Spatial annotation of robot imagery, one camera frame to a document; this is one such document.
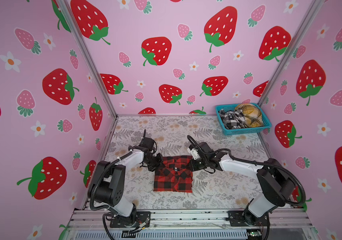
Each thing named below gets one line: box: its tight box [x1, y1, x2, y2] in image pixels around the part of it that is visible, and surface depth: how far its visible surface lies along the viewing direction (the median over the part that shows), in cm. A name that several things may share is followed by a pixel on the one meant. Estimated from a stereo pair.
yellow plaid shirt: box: [235, 103, 264, 128], surface depth 109 cm
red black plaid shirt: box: [153, 155, 193, 193], surface depth 85 cm
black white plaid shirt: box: [219, 109, 248, 130], surface depth 109 cm
